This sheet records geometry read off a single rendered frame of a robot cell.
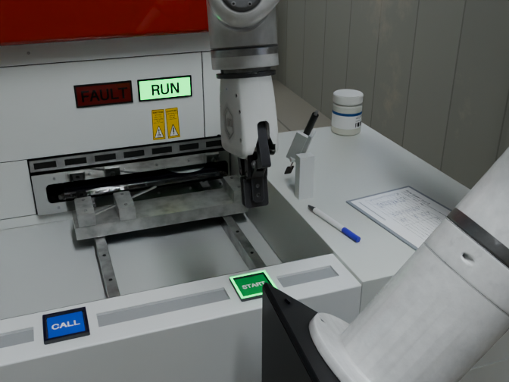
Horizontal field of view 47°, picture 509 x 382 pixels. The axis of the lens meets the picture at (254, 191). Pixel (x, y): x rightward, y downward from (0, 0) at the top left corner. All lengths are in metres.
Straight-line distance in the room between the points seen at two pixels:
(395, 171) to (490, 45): 1.80
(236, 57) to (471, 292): 0.37
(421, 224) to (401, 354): 0.45
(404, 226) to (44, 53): 0.77
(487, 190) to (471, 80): 2.48
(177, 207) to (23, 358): 0.57
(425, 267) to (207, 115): 0.83
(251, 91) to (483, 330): 0.36
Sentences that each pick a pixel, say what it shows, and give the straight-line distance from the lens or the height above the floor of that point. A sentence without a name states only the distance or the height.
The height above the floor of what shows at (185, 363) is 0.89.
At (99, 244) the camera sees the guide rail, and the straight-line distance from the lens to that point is 1.22.
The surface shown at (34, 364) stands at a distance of 0.80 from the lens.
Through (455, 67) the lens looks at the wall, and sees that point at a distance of 3.19.
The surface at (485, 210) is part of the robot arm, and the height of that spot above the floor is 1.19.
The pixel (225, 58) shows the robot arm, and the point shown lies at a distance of 0.72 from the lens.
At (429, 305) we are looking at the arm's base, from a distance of 0.61.
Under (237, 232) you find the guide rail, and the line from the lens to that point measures 1.22.
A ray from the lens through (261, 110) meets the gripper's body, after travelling 0.71.
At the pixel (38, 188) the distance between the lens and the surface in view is 1.34.
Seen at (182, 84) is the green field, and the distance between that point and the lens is 1.32.
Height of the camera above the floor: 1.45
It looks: 26 degrees down
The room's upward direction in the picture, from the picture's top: straight up
